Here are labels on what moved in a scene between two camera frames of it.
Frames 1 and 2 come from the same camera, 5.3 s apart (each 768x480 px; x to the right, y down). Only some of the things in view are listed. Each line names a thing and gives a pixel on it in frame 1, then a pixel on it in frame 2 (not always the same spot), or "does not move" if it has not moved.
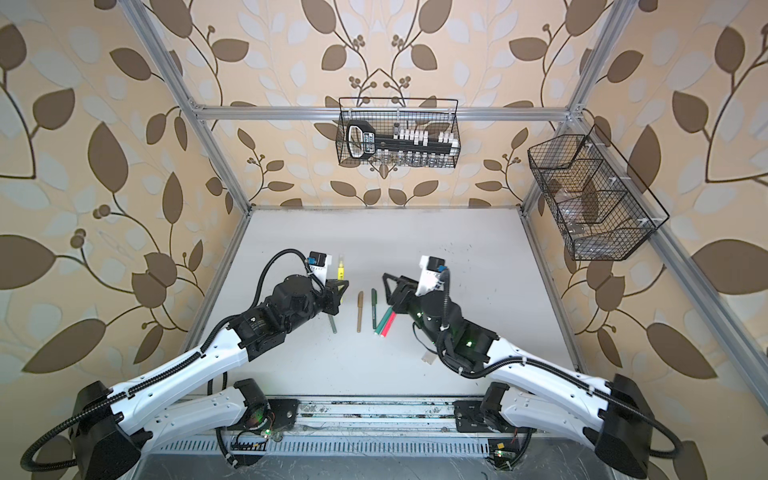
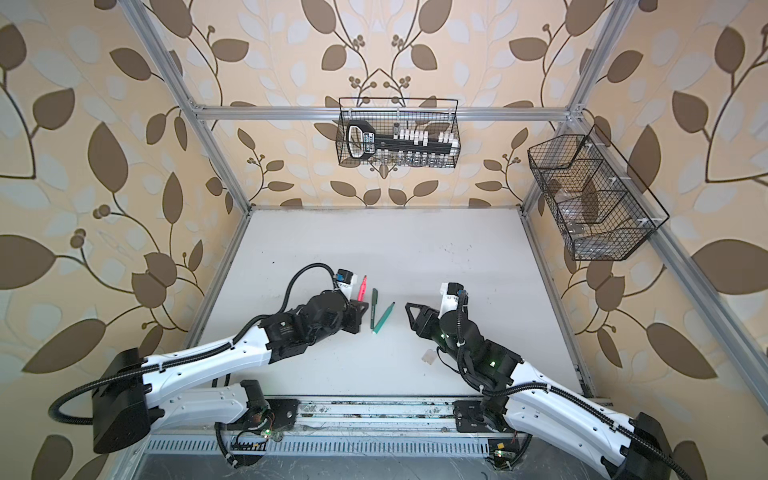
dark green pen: [374, 301] does not move
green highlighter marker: [383, 321] does not move
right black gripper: [407, 289] to [428, 316]
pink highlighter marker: [388, 324] to [362, 289]
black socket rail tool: [362, 140] does not move
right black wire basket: [604, 211] does not move
